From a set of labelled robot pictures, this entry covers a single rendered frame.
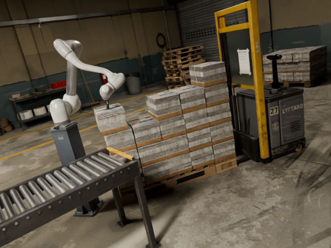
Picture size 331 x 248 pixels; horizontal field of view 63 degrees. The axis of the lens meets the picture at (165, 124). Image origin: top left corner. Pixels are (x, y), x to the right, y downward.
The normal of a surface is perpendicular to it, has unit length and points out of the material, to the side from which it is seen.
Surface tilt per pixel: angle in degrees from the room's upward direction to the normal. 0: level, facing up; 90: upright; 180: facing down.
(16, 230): 90
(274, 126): 90
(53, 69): 90
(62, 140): 90
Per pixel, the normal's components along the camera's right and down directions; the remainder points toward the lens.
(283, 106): 0.31, 0.22
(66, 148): -0.26, 0.33
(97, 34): 0.62, 0.11
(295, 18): -0.76, 0.32
